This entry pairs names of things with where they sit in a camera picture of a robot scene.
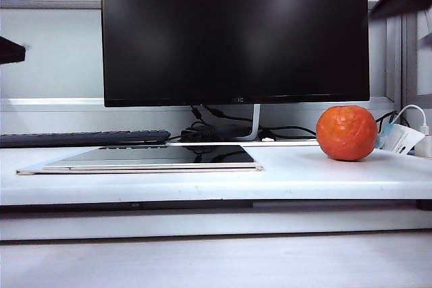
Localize black computer monitor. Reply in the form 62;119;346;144
100;0;371;108

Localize flat rectangular mirror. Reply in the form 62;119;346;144
15;144;264;176

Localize aluminium frame post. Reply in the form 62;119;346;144
384;14;419;113

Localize white monitor stand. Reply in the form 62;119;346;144
168;104;320;147

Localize white desk riser shelf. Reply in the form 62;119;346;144
0;142;432;211

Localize black cables by adapter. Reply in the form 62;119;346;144
374;111;399;130

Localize orange fruit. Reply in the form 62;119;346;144
316;105;378;162

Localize dark keyboard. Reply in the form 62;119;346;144
0;129;172;149

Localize white charging cable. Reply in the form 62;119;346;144
393;105;427;134

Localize white power adapter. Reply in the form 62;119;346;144
414;125;432;159

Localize black cable bundle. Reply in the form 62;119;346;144
180;105;247;143

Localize aluminium frame rail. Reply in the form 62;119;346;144
0;0;385;11

